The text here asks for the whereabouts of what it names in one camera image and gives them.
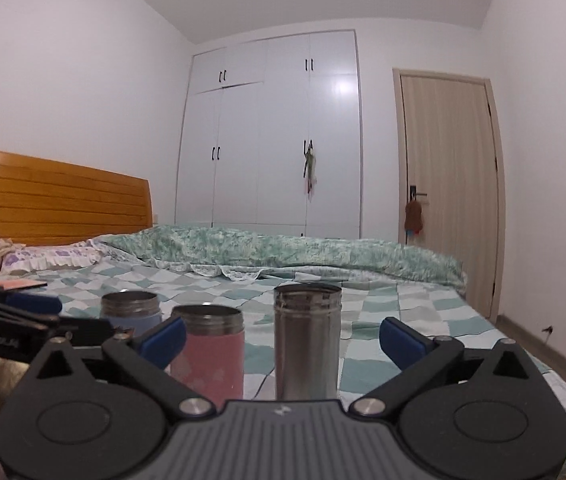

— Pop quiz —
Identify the green hanging ornament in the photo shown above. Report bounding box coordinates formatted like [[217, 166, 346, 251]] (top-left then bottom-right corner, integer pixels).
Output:
[[301, 140, 320, 197]]

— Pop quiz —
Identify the blue steel cup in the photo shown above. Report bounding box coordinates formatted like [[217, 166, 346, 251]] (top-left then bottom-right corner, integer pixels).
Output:
[[100, 290, 163, 335]]

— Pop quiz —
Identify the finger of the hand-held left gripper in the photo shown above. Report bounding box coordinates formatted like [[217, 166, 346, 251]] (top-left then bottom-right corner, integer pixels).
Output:
[[0, 279, 64, 330], [47, 317, 136, 350]]

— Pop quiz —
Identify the pink flat phone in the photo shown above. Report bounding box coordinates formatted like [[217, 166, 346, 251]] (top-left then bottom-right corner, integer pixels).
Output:
[[0, 278, 49, 292]]

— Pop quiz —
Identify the beige wooden door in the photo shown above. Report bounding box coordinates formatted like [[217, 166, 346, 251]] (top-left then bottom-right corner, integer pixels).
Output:
[[392, 67, 507, 322]]

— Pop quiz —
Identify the pink steel cup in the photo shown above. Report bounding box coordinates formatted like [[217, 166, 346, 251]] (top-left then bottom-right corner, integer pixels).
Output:
[[169, 304, 246, 411]]

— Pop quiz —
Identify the green floral quilt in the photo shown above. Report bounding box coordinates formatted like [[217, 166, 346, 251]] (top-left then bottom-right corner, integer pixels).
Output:
[[102, 223, 466, 287]]

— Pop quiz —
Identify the silver steel cup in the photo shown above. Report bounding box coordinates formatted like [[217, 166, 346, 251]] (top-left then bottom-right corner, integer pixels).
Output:
[[273, 283, 343, 402]]

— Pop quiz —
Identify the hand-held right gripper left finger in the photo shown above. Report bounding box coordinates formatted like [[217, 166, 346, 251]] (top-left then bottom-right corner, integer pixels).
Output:
[[30, 317, 212, 419]]

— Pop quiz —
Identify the checkered bed sheet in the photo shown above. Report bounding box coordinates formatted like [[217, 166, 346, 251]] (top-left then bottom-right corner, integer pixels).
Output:
[[0, 239, 566, 477]]

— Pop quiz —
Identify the wooden headboard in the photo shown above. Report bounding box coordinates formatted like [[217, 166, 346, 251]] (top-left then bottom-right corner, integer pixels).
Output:
[[0, 146, 153, 249]]

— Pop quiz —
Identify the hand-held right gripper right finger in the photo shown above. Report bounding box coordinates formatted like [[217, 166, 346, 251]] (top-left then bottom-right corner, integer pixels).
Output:
[[349, 317, 536, 418]]

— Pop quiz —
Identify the purple floral pillow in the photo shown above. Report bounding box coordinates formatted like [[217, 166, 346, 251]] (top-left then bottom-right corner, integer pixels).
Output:
[[0, 240, 115, 277]]

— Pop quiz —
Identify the white wardrobe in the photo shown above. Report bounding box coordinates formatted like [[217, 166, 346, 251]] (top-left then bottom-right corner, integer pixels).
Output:
[[175, 29, 364, 241]]

